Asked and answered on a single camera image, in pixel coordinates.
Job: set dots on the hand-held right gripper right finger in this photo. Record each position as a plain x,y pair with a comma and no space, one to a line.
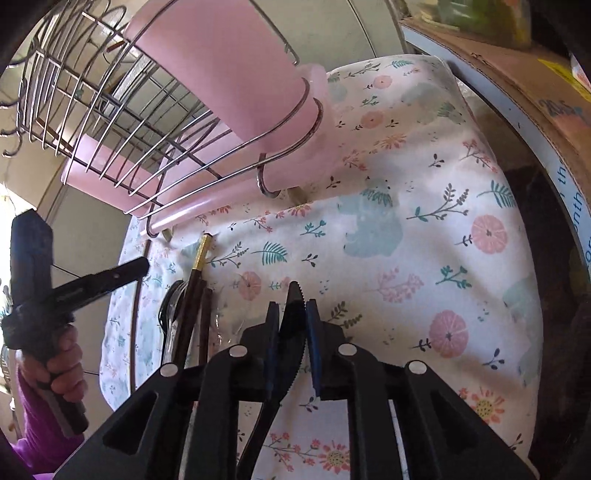
314,344

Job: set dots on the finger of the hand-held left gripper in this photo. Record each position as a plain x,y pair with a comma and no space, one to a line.
106,277

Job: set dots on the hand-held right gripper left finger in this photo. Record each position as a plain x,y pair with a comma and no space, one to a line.
273,337

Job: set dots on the black serrated plastic knife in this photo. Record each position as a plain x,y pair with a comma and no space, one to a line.
293,323

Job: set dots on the clear plastic spoon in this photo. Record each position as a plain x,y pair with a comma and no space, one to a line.
228,330

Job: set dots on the dark red gold-tipped chopstick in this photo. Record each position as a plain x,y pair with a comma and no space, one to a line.
205,323
196,277

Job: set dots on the black spoon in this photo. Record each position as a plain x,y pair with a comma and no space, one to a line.
171,304

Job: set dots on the person's left forearm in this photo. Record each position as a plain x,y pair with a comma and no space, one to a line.
41,429

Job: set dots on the person's left hand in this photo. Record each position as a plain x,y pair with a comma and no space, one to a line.
64,369

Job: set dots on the floral print cloth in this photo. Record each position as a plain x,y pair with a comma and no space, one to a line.
392,230

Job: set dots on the metal shelf rack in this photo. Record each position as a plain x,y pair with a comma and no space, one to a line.
521,134

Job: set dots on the cardboard box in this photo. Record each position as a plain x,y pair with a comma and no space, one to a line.
517,78

